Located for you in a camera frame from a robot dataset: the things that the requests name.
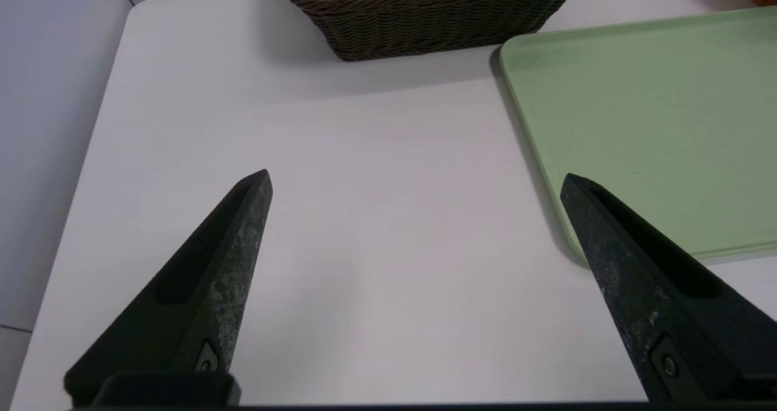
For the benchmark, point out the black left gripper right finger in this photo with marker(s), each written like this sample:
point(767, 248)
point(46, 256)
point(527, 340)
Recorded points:
point(668, 305)

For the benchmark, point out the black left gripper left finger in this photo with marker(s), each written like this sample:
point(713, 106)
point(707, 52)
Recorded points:
point(182, 314)

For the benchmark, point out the dark brown wicker basket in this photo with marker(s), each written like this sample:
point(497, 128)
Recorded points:
point(437, 16)

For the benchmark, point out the green plastic tray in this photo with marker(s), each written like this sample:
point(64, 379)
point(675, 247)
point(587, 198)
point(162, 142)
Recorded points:
point(655, 125)

